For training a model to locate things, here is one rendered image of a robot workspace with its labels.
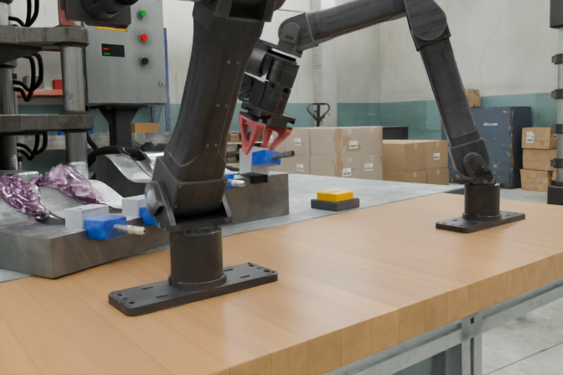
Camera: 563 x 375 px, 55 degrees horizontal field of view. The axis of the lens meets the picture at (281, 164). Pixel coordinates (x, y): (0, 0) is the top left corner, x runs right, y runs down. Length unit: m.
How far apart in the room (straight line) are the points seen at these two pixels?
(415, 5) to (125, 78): 1.15
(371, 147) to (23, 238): 4.51
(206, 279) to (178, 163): 0.14
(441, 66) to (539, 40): 7.25
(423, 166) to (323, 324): 5.33
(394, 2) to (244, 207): 0.48
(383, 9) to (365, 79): 9.02
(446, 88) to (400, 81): 8.88
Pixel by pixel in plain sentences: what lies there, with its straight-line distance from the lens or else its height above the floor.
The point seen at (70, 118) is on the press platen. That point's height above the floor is 1.02.
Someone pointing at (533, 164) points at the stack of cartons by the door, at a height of 0.35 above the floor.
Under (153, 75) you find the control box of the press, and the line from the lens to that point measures 1.96.
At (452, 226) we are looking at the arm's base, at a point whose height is 0.81.
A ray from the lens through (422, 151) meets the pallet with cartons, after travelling 5.82.
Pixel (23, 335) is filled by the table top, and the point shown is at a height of 0.80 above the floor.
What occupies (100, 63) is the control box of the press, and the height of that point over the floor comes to 1.21.
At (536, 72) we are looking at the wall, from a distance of 8.24.
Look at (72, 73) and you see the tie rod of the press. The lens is 1.70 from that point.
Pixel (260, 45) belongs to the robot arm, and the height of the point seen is 1.15.
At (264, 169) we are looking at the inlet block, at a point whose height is 0.90.
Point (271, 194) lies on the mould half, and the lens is 1.12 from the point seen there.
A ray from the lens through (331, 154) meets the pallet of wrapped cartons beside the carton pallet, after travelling 4.91.
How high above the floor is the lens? 1.00
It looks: 5 degrees down
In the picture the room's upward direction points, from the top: 2 degrees counter-clockwise
